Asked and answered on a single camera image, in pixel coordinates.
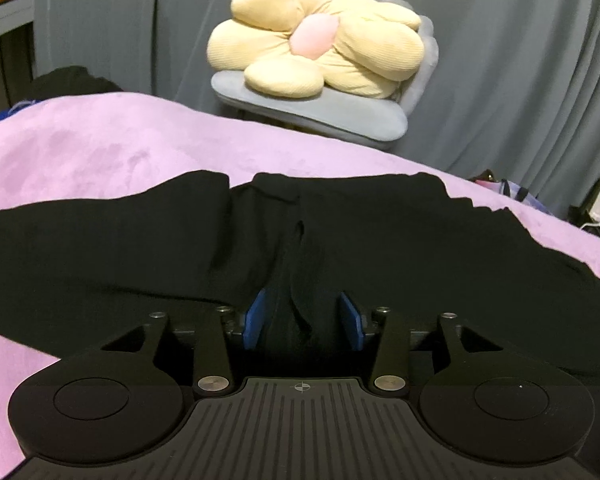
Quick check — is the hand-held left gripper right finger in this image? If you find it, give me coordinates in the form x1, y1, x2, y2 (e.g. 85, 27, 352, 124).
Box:
336, 292, 506, 395

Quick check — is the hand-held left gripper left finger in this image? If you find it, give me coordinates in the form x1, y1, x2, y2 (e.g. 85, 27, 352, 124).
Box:
100, 287, 271, 397

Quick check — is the black garment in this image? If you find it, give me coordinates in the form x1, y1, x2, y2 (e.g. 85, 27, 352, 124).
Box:
0, 170, 600, 381

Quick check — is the striped bag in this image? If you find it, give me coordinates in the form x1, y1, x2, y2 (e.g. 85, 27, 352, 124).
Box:
467, 170, 556, 216

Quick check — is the grey chair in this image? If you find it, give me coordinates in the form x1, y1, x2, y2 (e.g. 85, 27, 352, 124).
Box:
210, 0, 436, 148

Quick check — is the purple blanket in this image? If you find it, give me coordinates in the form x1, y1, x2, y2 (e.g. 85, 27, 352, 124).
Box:
0, 91, 600, 471

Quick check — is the yellow flower pillow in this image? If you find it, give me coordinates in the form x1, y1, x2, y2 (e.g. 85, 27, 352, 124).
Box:
206, 0, 425, 101

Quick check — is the dark cloth pile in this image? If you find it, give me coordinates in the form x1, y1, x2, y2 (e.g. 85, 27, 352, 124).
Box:
22, 65, 126, 106

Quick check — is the grey curtain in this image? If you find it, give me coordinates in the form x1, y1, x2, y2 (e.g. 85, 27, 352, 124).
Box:
32, 0, 600, 221

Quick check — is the blue cloth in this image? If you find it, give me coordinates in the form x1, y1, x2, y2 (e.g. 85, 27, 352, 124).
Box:
0, 99, 43, 128

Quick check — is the grey drawer cabinet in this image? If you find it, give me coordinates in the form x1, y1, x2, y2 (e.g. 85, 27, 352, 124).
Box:
0, 0, 36, 48

